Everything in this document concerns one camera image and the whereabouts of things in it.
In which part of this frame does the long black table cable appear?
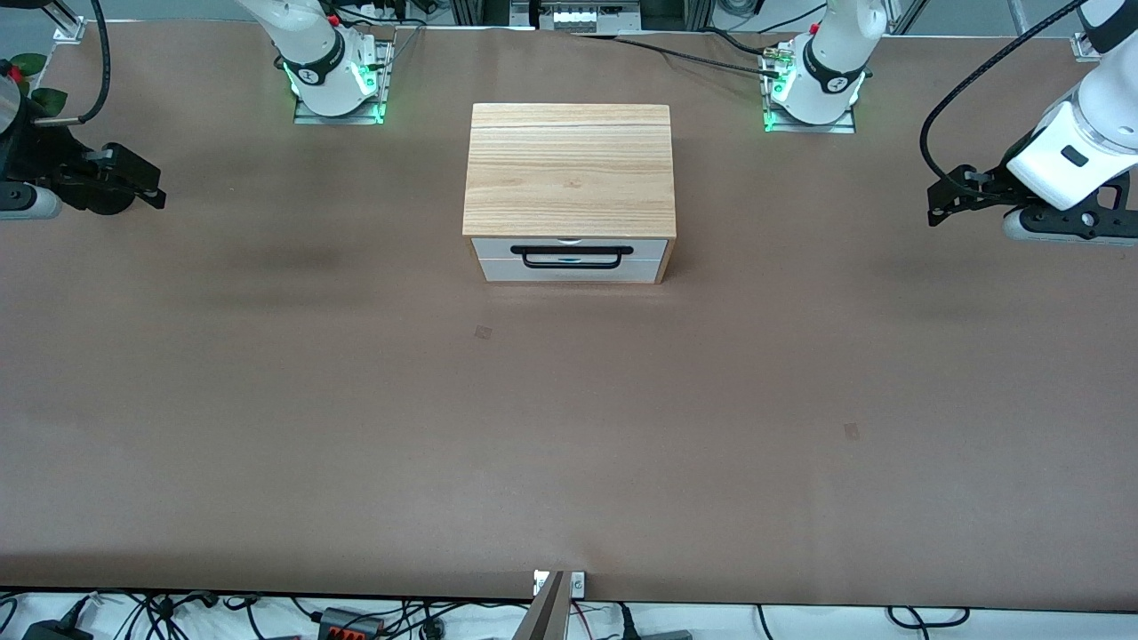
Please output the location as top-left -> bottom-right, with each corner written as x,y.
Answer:
576,34 -> 785,77

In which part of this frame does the silver camera mount bracket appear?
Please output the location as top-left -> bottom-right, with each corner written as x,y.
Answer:
533,570 -> 587,598

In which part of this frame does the black adapter with red connectors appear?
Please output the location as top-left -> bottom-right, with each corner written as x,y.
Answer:
318,607 -> 385,640

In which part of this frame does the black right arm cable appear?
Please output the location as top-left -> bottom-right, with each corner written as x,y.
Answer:
36,0 -> 113,125

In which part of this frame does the white power strip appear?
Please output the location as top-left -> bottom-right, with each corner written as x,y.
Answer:
533,0 -> 643,33

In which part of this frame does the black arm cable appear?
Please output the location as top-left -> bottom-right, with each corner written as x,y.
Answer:
36,0 -> 113,125
919,0 -> 1091,192

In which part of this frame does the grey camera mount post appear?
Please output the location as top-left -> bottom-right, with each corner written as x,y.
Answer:
514,572 -> 570,640

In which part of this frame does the looped black floor cable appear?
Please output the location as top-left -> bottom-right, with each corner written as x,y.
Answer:
886,605 -> 971,635

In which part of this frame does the white-fronted drawer without handle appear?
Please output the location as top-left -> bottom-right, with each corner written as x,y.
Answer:
478,258 -> 667,284

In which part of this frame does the black drawer handle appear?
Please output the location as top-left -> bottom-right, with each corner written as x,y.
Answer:
510,245 -> 635,270

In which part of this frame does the light wooden drawer cabinet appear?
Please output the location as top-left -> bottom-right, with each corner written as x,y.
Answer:
462,103 -> 677,285

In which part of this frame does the black power brick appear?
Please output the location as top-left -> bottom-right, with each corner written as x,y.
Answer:
22,620 -> 95,640

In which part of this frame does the white-fronted drawer with handle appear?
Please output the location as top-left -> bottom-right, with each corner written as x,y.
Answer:
471,237 -> 669,262

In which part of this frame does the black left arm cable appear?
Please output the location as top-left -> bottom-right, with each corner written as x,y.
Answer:
919,0 -> 1091,192

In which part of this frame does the red rose with leaves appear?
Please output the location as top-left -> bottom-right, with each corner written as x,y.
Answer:
0,53 -> 69,118

